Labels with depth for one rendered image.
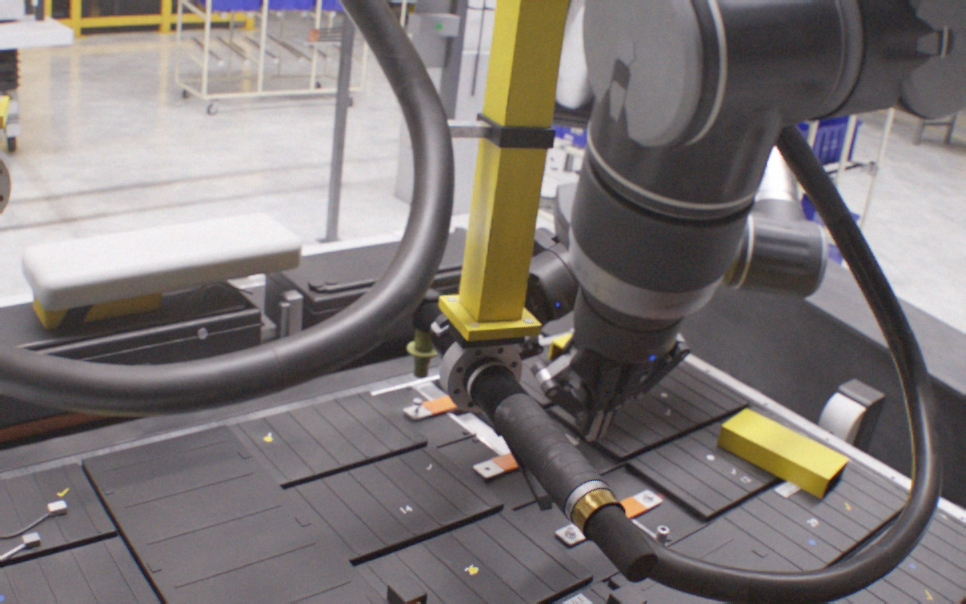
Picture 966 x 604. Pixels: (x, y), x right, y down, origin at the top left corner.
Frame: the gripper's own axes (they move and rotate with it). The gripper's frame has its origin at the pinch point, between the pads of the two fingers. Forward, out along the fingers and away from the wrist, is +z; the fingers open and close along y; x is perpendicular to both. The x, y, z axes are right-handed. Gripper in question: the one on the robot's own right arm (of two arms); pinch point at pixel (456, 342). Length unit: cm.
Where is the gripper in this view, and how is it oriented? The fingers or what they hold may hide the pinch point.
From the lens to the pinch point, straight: 103.3
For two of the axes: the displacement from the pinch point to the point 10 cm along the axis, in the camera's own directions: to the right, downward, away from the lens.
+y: 3.6, 7.6, 5.4
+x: -3.7, -4.2, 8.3
